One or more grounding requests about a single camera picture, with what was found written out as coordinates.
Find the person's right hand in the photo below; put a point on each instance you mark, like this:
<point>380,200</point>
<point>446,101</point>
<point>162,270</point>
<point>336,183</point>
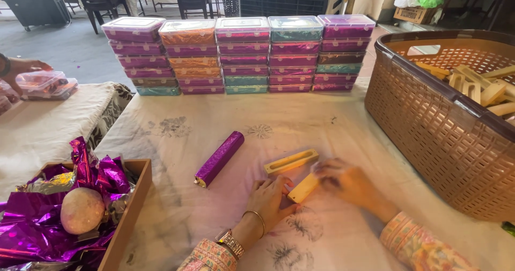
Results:
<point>354,190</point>

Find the person's left hand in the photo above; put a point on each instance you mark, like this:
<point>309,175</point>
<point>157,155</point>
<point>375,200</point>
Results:
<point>265,202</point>

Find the person's right fingers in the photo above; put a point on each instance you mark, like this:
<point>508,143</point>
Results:
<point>326,172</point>

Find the plain wooden block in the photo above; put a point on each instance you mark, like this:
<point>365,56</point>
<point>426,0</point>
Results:
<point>301,189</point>

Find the slotted wooden mould block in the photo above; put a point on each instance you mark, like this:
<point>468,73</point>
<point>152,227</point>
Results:
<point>290,161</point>

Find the thin gold bangle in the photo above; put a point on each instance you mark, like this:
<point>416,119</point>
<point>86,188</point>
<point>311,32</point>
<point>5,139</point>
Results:
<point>257,222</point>

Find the purple foil wrapped bar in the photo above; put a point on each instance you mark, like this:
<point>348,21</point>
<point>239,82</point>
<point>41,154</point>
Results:
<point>219,158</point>

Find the white printed tablecloth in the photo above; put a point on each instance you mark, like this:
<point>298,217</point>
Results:
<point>225,118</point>

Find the brown plastic laundry basket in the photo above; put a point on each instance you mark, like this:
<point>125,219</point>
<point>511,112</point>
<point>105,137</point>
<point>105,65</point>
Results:
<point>434,126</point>

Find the rose gold wristwatch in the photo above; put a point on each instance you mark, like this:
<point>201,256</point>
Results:
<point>230,243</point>

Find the stack of foil-filled plastic boxes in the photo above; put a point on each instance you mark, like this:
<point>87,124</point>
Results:
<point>241,54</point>

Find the pile of wooden blocks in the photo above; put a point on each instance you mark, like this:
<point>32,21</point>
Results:
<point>478,88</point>

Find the cardboard box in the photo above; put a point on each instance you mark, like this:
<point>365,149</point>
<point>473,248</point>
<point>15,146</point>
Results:
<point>414,15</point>

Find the green object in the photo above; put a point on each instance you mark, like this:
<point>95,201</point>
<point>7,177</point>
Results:
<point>509,228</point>

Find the black mesh waste bin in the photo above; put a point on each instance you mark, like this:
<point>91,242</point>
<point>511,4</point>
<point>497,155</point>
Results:
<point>230,3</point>

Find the brown wooden tray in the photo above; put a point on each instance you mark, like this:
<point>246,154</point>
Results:
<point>128,218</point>

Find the black patterned cloth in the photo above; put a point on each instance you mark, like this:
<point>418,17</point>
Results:
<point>110,110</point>

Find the round beige stone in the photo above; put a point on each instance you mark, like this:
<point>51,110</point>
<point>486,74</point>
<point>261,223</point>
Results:
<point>82,210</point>

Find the cream tablecloth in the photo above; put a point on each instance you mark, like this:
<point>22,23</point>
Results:
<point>44,130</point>

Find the clear plastic boxes with lids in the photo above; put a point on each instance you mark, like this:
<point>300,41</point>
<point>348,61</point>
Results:
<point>46,85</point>

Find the heap of purple foil sheets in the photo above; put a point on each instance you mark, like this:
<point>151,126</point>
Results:
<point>36,230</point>

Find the black cabinet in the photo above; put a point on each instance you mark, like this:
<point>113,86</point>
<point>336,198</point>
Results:
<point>34,3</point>

